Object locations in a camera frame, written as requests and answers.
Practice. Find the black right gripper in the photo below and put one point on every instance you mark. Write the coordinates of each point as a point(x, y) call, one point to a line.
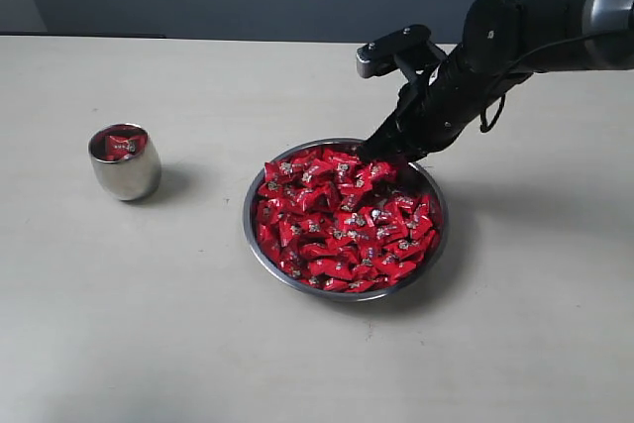
point(452, 97)

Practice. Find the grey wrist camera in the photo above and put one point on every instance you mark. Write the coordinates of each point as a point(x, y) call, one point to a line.
point(409, 50)

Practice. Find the pile of red candies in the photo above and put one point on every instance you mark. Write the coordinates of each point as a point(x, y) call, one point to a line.
point(347, 225)

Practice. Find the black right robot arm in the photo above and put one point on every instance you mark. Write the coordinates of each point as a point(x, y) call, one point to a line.
point(504, 43)

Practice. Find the round steel bowl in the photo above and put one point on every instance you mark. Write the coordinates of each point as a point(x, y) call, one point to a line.
point(345, 219)

